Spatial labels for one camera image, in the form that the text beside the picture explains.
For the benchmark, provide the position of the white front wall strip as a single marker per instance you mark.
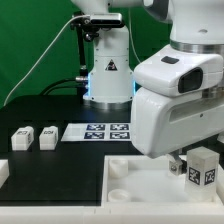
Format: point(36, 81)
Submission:
point(122, 215)

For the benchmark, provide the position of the black camera stand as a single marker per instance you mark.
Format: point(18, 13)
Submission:
point(85, 33)

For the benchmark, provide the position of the white marker sheet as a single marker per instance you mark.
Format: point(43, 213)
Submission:
point(76, 132)

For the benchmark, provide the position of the white square tabletop tray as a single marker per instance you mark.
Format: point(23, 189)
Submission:
point(141, 180)

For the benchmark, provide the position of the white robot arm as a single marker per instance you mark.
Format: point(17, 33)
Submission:
point(193, 61)

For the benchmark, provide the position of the white left wall block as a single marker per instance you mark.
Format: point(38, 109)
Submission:
point(4, 171)

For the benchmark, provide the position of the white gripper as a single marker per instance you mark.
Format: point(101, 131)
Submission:
point(161, 125)

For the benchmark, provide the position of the grey mounted camera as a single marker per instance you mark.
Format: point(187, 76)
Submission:
point(106, 20)

